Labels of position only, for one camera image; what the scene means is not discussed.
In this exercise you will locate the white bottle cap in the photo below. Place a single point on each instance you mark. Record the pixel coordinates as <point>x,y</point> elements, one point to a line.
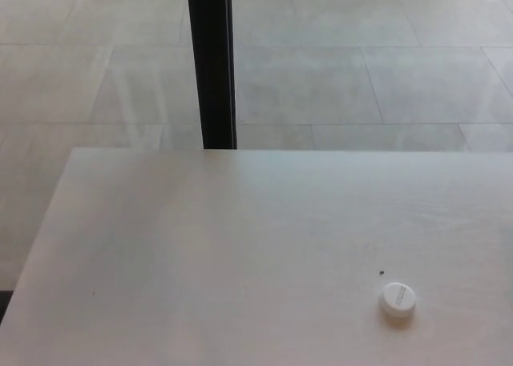
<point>397,298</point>

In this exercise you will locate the black vertical window post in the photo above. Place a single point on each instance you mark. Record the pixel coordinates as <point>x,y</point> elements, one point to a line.
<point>212,65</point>

